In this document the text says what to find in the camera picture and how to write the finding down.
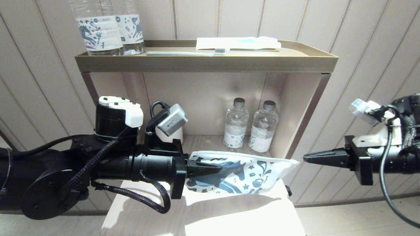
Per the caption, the black right camera cable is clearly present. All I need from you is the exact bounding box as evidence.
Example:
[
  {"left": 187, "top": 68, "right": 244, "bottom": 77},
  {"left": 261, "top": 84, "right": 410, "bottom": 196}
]
[{"left": 379, "top": 105, "right": 420, "bottom": 229}]

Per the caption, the braided right arm cable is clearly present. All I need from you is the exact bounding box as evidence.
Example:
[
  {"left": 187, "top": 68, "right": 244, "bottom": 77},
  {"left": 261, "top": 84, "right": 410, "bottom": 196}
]
[{"left": 404, "top": 115, "right": 420, "bottom": 154}]

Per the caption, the white ribbed ceramic mug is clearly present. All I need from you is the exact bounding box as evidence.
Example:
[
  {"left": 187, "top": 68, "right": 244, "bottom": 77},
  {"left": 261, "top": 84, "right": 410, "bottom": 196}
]
[{"left": 155, "top": 126, "right": 183, "bottom": 144}]

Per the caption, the toothbrush in white wrapper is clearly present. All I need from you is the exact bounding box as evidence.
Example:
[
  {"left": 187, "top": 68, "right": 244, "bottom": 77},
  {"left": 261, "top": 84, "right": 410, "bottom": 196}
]
[{"left": 196, "top": 37, "right": 282, "bottom": 50}]

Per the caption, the beige wooden shelf unit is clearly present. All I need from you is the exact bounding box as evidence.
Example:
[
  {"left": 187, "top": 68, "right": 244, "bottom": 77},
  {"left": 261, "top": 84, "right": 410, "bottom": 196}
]
[{"left": 75, "top": 40, "right": 339, "bottom": 236}]

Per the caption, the braided left arm cable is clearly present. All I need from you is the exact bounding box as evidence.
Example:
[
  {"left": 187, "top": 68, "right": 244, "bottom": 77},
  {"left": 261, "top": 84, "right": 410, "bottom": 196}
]
[{"left": 62, "top": 126, "right": 171, "bottom": 214}]

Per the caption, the light blue toothbrush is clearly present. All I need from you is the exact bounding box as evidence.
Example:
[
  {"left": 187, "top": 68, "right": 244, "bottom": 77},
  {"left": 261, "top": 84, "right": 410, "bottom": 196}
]
[{"left": 146, "top": 49, "right": 226, "bottom": 56}]

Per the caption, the braided arm cable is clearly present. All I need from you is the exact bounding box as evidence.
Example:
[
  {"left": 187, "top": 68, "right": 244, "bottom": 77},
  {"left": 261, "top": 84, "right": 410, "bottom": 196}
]
[
  {"left": 404, "top": 115, "right": 420, "bottom": 154},
  {"left": 62, "top": 126, "right": 171, "bottom": 214}
]

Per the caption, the large horse label water bottle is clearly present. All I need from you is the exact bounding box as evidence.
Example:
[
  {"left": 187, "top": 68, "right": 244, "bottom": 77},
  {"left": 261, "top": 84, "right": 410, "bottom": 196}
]
[
  {"left": 70, "top": 0, "right": 124, "bottom": 56},
  {"left": 112, "top": 0, "right": 145, "bottom": 55}
]

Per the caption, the small clear water bottle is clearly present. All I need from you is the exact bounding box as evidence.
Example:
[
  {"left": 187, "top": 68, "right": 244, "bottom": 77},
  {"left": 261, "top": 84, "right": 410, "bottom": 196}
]
[
  {"left": 223, "top": 98, "right": 249, "bottom": 151},
  {"left": 248, "top": 100, "right": 279, "bottom": 155}
]

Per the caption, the black camera cable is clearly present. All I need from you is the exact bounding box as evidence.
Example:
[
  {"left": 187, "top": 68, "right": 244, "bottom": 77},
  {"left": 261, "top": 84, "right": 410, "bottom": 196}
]
[
  {"left": 379, "top": 105, "right": 420, "bottom": 229},
  {"left": 150, "top": 101, "right": 171, "bottom": 118}
]

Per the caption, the white blue horse pouch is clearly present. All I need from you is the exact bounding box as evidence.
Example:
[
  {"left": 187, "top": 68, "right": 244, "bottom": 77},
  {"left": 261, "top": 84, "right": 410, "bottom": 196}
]
[{"left": 185, "top": 150, "right": 300, "bottom": 194}]

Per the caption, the black left camera cable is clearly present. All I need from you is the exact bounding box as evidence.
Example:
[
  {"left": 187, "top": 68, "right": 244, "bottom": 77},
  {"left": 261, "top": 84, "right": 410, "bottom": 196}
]
[{"left": 150, "top": 101, "right": 171, "bottom": 118}]

